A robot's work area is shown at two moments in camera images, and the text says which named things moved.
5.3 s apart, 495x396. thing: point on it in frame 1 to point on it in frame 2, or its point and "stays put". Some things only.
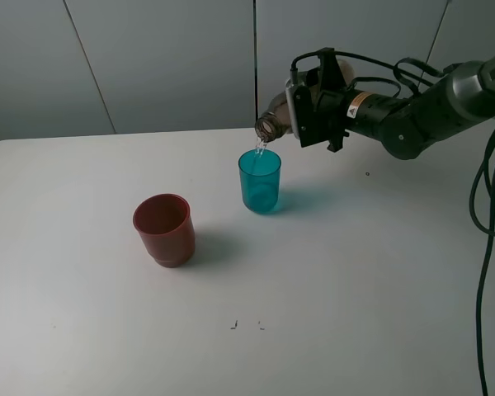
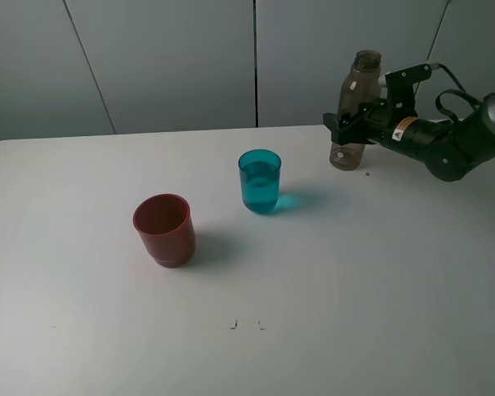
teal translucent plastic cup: x=260 y=173 stays put
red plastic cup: x=164 y=221 stays put
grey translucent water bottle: x=275 y=124 to x=360 y=88
